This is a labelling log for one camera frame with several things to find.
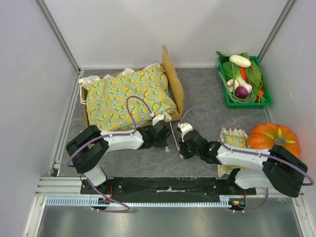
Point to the small lemon print pillow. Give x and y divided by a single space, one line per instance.
235 138

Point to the orange carrot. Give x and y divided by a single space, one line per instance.
243 73

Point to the green plastic crate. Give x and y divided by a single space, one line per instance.
260 102

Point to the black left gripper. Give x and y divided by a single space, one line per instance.
162 144

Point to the wooden pet bed frame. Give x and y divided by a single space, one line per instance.
174 85

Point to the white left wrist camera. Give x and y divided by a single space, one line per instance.
157 118

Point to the bok choy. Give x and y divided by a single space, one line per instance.
230 70

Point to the green long beans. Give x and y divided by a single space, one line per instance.
231 97

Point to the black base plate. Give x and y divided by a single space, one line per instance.
171 189

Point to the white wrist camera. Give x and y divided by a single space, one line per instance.
184 129
157 118

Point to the green spinach leaves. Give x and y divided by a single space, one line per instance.
253 73

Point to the white cable duct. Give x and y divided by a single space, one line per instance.
223 202

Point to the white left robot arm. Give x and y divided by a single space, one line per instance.
87 149

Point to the white rope tie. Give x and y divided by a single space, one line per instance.
167 118

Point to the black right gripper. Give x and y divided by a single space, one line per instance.
185 145

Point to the orange pumpkin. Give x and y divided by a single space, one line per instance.
266 135

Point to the white eggplant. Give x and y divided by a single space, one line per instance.
240 61

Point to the white mushroom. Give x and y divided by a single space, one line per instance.
230 85

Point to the lemon print cushion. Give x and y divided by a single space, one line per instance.
132 97

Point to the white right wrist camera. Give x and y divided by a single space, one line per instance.
184 129

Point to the purple onion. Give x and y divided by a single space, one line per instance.
241 92

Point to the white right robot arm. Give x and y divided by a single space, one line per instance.
268 168

